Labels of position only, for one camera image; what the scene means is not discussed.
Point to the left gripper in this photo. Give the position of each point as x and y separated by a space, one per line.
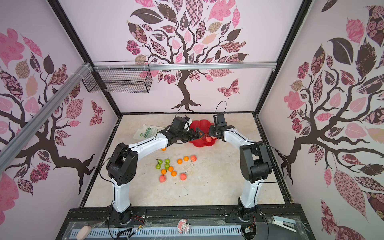
192 136

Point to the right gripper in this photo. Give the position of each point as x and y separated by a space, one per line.
211 130

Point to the red flower fruit bowl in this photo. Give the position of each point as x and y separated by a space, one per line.
202 125

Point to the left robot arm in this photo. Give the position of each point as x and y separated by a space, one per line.
122 166

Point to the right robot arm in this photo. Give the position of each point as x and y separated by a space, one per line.
255 163

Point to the white green refill pouch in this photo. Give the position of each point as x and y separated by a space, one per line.
146 132

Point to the pink cartoon figure sticker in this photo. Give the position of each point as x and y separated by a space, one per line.
183 226

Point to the white stapler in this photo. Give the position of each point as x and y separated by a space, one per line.
285 223

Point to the pink oval soap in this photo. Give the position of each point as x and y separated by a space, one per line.
83 233

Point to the black wire basket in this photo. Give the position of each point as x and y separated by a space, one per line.
119 77

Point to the aluminium rail back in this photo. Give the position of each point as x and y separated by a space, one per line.
199 66

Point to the aluminium rail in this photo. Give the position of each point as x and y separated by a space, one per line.
11 150
199 66

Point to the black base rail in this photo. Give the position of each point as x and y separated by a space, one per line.
258 227

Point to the white vented cable duct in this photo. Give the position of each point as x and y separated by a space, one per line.
167 232

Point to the aluminium rail left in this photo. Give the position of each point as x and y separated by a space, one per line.
11 150

